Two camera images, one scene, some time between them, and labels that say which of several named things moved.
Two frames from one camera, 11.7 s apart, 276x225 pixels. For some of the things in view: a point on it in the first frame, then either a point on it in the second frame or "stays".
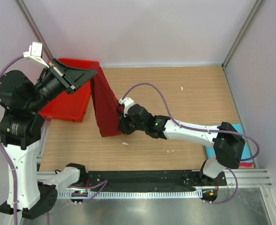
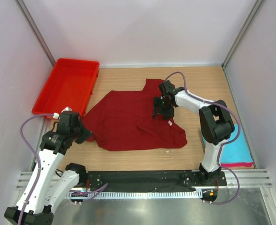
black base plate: x=153 y=179 stays
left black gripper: x=68 y=78 -> x=86 y=134
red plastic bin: x=72 y=107 stays
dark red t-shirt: x=108 y=106 -> x=122 y=121
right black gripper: x=123 y=126 -> x=157 y=101
